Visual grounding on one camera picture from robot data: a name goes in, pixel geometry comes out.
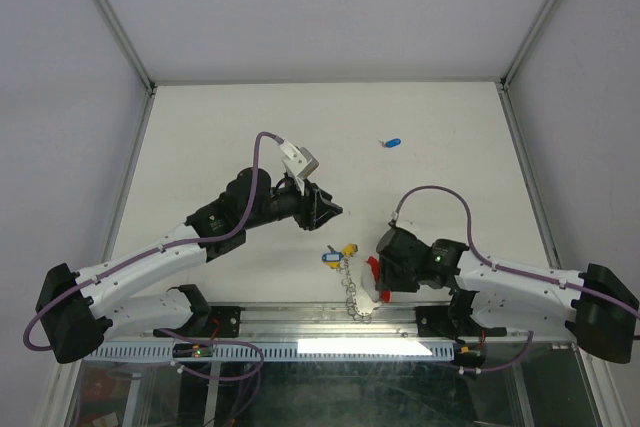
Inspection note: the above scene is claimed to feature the aluminium mounting rail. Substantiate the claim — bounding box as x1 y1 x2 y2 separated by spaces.
149 300 599 343

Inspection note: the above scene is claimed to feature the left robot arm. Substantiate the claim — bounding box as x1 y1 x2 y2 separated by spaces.
35 168 343 364

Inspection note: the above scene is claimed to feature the blue tag key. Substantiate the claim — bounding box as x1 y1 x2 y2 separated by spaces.
321 246 343 269
380 138 402 149

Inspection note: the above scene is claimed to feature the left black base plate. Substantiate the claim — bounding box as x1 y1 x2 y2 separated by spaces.
173 305 244 339

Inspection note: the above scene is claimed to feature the yellow tag key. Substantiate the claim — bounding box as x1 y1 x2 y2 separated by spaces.
341 243 358 257

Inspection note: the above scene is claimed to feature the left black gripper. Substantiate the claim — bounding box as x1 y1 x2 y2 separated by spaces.
243 176 342 230

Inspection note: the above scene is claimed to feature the red handle keyring holder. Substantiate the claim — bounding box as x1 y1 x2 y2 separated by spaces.
339 255 384 323

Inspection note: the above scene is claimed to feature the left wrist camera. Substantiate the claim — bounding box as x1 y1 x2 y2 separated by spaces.
279 140 319 195

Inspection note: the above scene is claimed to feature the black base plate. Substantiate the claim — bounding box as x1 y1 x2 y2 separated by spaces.
414 305 507 340
173 305 244 339

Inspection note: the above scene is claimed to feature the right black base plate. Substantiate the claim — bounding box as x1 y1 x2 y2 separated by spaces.
414 305 507 340

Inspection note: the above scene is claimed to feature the white slotted cable duct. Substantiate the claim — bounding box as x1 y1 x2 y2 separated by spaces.
87 338 455 363

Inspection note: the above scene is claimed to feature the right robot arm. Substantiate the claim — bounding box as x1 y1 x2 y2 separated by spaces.
374 226 639 364

